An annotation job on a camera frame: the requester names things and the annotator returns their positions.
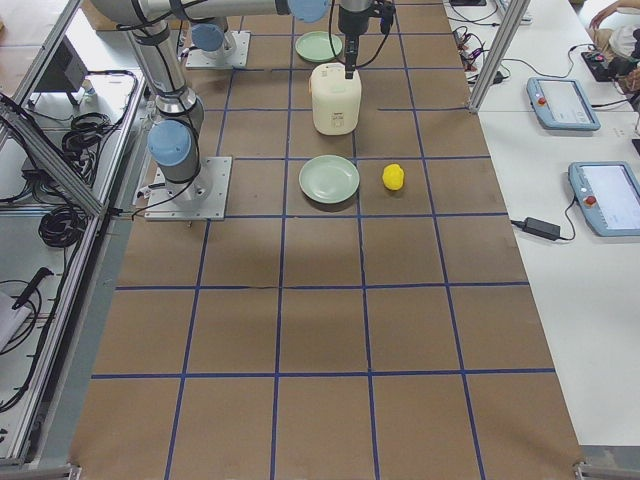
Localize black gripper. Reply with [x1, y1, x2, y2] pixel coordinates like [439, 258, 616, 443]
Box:
[338, 4, 371, 80]

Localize white rice cooker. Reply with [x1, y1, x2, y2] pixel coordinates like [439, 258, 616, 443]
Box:
[309, 63, 362, 136]

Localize green plate near arm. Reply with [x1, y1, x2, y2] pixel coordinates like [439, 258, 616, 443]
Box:
[295, 31, 343, 63]
[298, 155, 360, 204]

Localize upper blue teach pendant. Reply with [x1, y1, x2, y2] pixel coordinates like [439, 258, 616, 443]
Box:
[526, 77, 601, 132]

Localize blue teach pendant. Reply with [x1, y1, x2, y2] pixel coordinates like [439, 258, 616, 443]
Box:
[568, 161, 639, 237]
[526, 77, 601, 132]

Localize black power adapter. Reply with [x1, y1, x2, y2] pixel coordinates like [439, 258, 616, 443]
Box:
[522, 217, 561, 241]

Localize black box on side shelf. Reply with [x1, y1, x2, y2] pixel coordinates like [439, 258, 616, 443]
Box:
[34, 36, 88, 105]

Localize lower blue teach pendant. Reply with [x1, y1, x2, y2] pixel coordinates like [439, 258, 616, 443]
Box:
[568, 161, 639, 237]

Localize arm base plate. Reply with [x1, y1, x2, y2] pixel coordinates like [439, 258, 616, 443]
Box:
[142, 156, 232, 221]
[186, 25, 251, 70]

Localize aluminium frame post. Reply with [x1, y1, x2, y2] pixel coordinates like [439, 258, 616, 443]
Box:
[468, 0, 529, 114]

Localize coiled black cables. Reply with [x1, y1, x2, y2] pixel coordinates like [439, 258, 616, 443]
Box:
[38, 205, 86, 250]

